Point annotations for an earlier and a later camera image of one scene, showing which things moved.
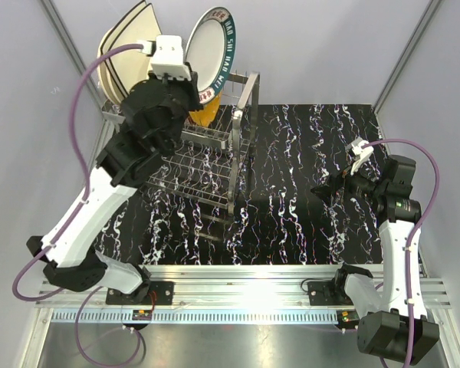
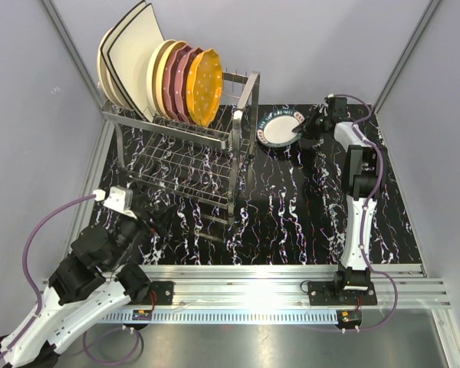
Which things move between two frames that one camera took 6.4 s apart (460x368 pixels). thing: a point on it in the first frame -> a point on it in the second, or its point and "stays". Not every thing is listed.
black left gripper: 189,86 -> 160,224
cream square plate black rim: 130,69 stays
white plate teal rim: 211,50 -> 276,129
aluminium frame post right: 414,39 stays
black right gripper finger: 325,191 -> 307,125
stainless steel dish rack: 210,162 stays
